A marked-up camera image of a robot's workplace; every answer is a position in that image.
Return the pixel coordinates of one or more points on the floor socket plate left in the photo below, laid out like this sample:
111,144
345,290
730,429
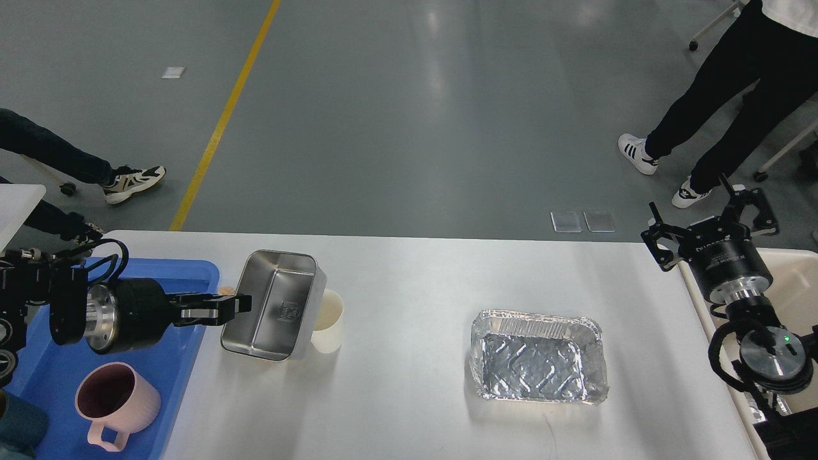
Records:
565,221

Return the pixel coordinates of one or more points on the stainless steel tray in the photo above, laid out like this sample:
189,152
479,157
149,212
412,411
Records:
286,290

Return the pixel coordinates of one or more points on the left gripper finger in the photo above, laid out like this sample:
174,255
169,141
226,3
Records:
197,304
203,317

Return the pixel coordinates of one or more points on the white office chair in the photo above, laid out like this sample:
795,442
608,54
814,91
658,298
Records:
761,173

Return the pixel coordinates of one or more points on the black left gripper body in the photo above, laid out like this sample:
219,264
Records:
127,314

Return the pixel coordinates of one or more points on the person in beige sweater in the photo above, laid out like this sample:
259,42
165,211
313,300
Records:
22,136

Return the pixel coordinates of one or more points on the aluminium foil tray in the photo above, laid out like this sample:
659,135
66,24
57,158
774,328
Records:
538,358

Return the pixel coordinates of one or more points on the white paper cup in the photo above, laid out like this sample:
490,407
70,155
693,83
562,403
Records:
328,330

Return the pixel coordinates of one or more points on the beige plastic bin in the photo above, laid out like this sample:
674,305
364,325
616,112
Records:
793,295

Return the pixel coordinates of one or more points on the person in black trousers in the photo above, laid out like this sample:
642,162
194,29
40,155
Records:
772,49

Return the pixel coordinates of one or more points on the pink ribbed mug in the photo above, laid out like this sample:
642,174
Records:
118,402

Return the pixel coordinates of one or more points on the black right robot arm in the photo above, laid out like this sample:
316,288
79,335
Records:
752,350

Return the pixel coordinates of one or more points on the floor socket plate right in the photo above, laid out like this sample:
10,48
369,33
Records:
599,221

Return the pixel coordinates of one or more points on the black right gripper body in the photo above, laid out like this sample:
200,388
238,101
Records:
728,271

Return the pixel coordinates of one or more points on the blue plastic bin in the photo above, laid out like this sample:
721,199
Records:
48,375

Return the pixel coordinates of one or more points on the floor socket plate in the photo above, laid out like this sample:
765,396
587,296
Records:
565,221
599,221

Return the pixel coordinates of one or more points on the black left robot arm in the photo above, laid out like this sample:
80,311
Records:
61,280

